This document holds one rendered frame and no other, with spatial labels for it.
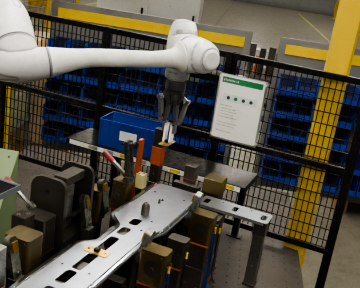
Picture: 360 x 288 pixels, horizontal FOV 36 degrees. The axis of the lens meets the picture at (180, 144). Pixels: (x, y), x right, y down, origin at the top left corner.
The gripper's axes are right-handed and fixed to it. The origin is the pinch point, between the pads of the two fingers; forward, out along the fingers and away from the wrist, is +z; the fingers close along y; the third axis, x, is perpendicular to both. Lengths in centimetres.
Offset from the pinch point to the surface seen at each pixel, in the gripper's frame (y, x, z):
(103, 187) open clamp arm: -14.9, -17.9, 21.0
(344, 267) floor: 72, 198, 129
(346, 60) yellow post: 51, 58, -32
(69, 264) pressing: -3, -57, 29
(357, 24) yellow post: 52, 58, -47
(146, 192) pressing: -8.6, 6.7, 29.2
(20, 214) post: -22, -56, 19
